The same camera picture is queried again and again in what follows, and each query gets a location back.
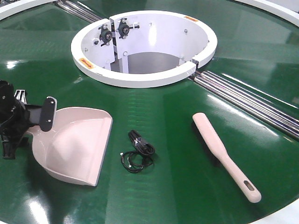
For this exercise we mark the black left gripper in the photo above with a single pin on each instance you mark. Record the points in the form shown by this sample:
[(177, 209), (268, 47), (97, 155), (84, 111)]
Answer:
[(15, 121)]

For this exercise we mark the pink plastic dustpan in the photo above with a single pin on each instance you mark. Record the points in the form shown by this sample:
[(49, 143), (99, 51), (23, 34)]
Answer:
[(74, 149)]

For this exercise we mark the pink hand brush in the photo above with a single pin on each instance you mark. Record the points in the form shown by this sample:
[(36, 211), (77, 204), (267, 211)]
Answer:
[(218, 149)]

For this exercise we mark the green conveyor belt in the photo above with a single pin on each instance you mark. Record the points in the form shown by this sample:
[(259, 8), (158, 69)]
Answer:
[(157, 168)]

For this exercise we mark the white outer rim left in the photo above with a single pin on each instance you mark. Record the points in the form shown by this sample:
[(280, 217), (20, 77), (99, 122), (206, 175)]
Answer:
[(11, 7)]

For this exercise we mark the white rim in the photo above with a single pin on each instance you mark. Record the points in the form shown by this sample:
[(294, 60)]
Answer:
[(275, 9), (11, 7)]

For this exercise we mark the far steel roller strip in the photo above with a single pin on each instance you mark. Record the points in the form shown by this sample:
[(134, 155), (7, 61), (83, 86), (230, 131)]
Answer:
[(79, 10)]

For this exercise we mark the steel roller strip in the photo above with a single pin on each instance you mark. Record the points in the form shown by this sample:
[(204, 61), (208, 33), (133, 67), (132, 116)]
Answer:
[(79, 10), (248, 101)]

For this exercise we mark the near steel roller strip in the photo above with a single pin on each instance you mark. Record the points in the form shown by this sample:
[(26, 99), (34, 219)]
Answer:
[(248, 101)]

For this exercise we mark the white outer rim right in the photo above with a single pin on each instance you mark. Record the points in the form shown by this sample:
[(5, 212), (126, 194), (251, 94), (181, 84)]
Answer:
[(275, 9)]

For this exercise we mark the left black bearing mount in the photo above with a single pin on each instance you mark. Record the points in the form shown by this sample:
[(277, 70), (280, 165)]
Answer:
[(105, 35)]

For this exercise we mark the black bearing mount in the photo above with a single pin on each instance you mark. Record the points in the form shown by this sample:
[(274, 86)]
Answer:
[(105, 35), (124, 29)]

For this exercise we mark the right black bearing mount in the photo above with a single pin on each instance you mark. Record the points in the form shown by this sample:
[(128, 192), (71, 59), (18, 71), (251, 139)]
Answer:
[(124, 29)]

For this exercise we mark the white central ring housing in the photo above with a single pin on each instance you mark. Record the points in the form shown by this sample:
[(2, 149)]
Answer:
[(167, 48)]

